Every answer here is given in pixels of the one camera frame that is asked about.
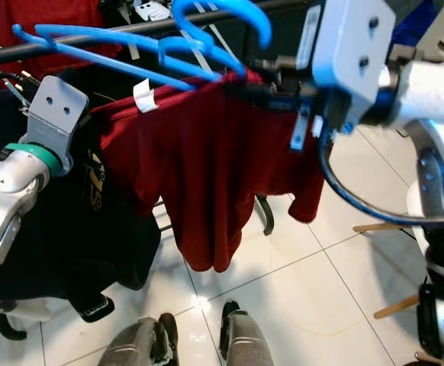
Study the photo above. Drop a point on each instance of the white and black device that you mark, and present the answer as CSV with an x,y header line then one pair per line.
x,y
152,10

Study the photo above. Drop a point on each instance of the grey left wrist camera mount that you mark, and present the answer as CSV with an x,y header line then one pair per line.
x,y
54,110

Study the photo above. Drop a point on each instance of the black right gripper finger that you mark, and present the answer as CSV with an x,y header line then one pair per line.
x,y
264,94

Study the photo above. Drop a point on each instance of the grey robot right leg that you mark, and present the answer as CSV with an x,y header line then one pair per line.
x,y
252,343

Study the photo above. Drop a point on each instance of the red shirt with yellow print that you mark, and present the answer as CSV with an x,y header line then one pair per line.
x,y
54,23

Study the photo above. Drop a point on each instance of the grey robot leg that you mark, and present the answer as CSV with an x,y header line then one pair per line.
x,y
252,343
138,343

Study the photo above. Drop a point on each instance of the black clothes rack rail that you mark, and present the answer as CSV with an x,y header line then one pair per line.
x,y
24,47

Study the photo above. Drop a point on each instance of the dark red shirt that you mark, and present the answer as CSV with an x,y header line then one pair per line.
x,y
214,168

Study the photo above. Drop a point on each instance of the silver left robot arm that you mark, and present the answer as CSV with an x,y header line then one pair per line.
x,y
8,198

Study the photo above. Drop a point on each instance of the grey robot left leg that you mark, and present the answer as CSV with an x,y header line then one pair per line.
x,y
138,343

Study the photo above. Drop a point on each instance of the blue bag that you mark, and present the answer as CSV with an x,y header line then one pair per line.
x,y
409,23

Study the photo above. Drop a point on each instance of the blue plastic hanger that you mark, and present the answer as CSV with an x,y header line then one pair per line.
x,y
256,17

